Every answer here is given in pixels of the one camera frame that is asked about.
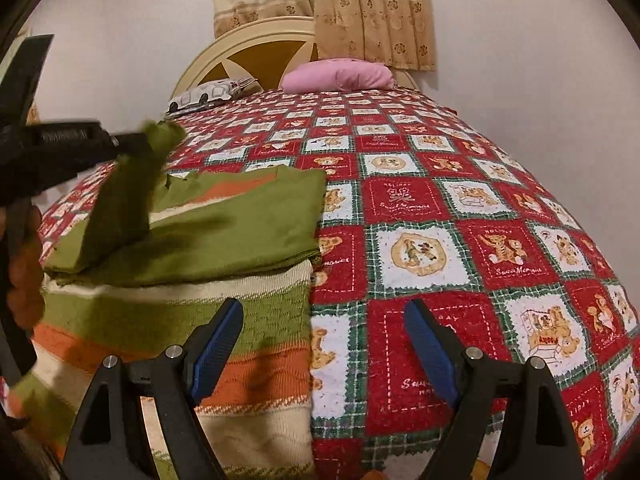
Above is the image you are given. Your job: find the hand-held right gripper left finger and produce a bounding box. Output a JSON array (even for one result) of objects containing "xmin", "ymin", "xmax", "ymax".
[{"xmin": 62, "ymin": 297, "xmax": 246, "ymax": 480}]

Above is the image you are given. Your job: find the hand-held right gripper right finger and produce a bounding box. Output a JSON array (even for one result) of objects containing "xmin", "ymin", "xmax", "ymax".
[{"xmin": 402, "ymin": 299, "xmax": 586, "ymax": 480}]

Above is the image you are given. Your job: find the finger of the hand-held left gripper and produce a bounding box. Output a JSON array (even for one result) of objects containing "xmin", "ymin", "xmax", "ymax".
[{"xmin": 115, "ymin": 129, "xmax": 154, "ymax": 159}]

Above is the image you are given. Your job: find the green knit sweater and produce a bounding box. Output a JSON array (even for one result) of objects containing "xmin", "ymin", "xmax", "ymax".
[{"xmin": 10, "ymin": 120, "xmax": 328, "ymax": 480}]

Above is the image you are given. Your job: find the person's left hand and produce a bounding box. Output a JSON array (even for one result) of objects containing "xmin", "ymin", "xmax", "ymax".
[{"xmin": 10, "ymin": 206, "xmax": 47, "ymax": 332}]

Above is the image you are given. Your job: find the white black printed pillow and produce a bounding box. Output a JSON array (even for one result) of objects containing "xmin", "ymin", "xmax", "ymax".
[{"xmin": 166, "ymin": 77, "xmax": 261, "ymax": 116}]

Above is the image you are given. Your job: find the red teddy bear printed blanket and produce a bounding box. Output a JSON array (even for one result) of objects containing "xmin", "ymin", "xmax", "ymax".
[{"xmin": 37, "ymin": 87, "xmax": 640, "ymax": 480}]

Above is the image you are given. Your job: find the cream wooden headboard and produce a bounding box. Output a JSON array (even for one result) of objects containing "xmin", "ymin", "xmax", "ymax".
[{"xmin": 172, "ymin": 16, "xmax": 418, "ymax": 106}]

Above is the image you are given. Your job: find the pink pillow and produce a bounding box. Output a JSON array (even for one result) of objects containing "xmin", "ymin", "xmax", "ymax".
[{"xmin": 281, "ymin": 58, "xmax": 396, "ymax": 93}]

